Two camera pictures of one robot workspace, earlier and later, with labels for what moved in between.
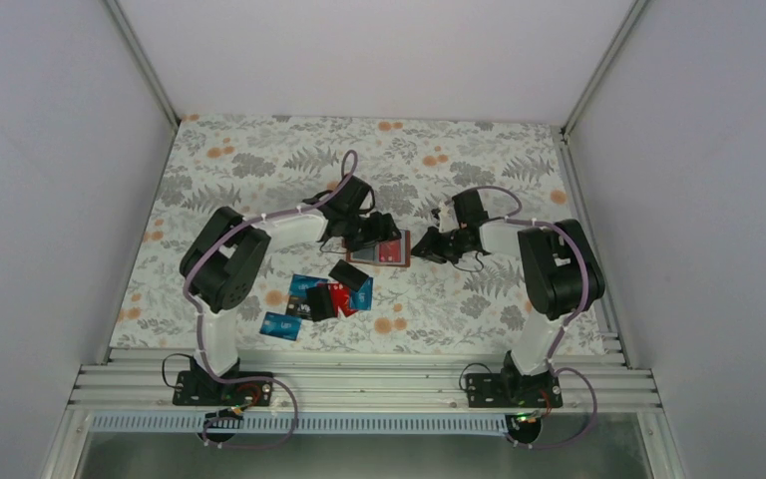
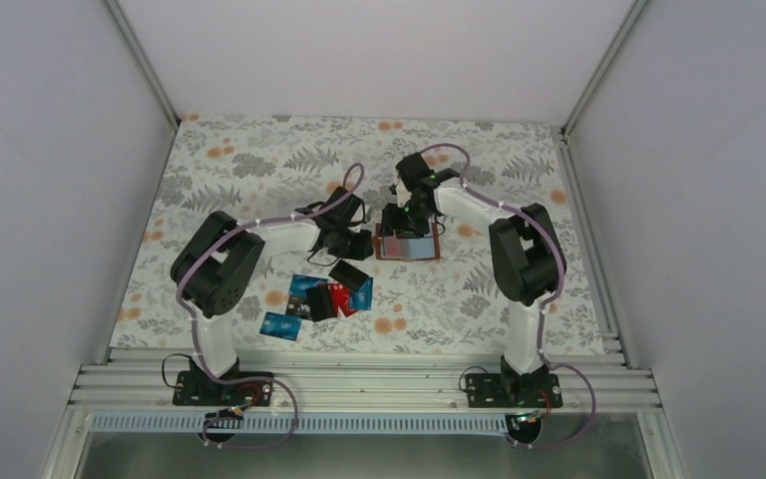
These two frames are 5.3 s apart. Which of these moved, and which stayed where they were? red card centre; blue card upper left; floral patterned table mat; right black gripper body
Moved: right black gripper body
Stayed: floral patterned table mat; red card centre; blue card upper left
